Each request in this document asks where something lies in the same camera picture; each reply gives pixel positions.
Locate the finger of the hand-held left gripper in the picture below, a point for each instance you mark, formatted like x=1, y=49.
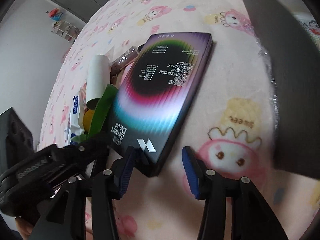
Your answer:
x=82, y=152

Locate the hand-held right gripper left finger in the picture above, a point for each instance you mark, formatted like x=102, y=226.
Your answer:
x=126, y=170

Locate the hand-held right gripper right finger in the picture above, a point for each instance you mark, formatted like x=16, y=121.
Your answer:
x=190, y=170

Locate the dark rainbow screen protector box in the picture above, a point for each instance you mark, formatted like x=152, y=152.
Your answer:
x=162, y=85

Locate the black shoe box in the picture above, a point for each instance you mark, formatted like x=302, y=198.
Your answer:
x=287, y=92

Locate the person's left hand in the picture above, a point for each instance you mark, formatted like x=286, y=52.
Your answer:
x=25, y=230

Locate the blue and white packet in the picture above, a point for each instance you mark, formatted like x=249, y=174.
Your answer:
x=75, y=120

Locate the green packet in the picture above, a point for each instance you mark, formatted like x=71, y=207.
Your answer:
x=102, y=112

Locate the pink printed blanket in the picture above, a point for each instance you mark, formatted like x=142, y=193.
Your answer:
x=237, y=120

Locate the white roller bottle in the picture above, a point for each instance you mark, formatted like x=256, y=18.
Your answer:
x=98, y=77

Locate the white shelf rack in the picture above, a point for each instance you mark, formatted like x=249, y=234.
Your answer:
x=66, y=31

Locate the red and blue wall toy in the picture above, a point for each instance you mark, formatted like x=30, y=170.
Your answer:
x=55, y=14

